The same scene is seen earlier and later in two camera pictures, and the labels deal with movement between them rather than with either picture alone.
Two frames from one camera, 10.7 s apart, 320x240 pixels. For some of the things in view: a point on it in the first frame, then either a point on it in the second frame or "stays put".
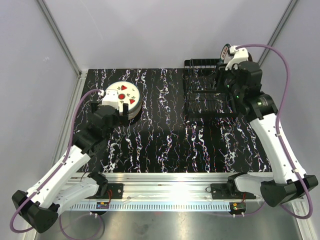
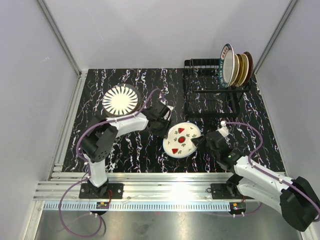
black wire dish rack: (203, 95) stays put
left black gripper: (119, 118) → (164, 132)
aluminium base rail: (173, 185) stays put
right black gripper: (221, 72) → (199, 141)
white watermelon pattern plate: (128, 93) → (178, 143)
